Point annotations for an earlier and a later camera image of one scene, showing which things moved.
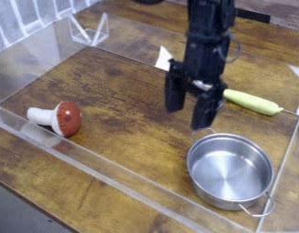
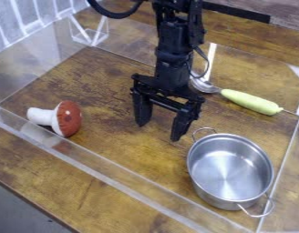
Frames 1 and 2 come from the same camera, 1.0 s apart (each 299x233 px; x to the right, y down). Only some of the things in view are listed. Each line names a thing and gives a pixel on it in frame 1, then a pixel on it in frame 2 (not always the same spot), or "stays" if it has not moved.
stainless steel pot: x=231 y=172 stays
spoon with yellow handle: x=252 y=103 stays
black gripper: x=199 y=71 -> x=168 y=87
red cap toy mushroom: x=64 y=117 stays
